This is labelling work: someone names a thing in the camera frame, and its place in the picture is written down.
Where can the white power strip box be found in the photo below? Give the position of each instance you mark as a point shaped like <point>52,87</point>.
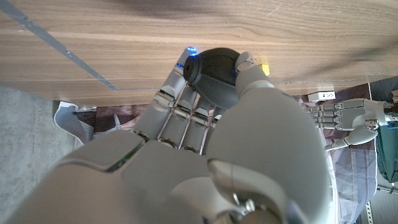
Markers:
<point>321,96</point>

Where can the small yellow block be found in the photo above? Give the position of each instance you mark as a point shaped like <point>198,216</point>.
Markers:
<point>265,69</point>

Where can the black rubber air blower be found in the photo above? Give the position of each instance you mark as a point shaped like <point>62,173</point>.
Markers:
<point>214,74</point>

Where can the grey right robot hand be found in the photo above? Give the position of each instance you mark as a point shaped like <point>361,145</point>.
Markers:
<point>174,180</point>

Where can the grey tape outline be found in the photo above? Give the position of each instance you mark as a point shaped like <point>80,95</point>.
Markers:
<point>62,48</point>

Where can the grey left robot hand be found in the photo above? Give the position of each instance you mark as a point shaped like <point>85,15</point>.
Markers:
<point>354,115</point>

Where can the teal green cloth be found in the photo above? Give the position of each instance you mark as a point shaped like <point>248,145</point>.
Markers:
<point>387,152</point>

